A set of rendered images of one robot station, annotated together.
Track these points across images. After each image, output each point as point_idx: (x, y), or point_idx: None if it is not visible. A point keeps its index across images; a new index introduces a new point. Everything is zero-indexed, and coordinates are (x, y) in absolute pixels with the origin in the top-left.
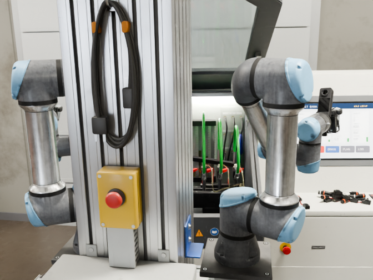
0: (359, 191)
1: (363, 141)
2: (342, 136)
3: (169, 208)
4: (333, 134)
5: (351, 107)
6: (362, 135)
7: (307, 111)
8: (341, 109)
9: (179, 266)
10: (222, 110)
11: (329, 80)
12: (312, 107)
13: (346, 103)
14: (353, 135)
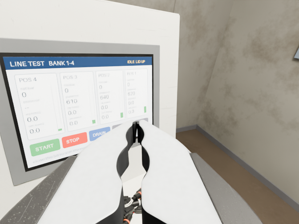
0: (138, 174)
1: (141, 114)
2: (114, 111)
3: None
4: (100, 110)
5: (124, 64)
6: (139, 105)
7: (45, 73)
8: (257, 223)
9: None
10: None
11: (83, 9)
12: (54, 65)
13: (115, 56)
14: (129, 107)
